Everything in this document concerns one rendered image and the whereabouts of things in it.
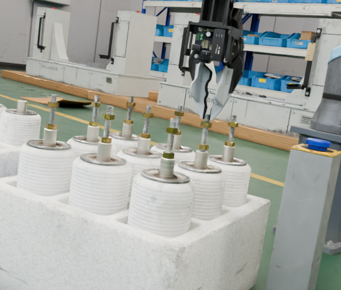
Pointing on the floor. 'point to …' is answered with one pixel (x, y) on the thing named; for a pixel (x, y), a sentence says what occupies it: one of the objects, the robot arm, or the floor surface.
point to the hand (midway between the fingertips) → (209, 111)
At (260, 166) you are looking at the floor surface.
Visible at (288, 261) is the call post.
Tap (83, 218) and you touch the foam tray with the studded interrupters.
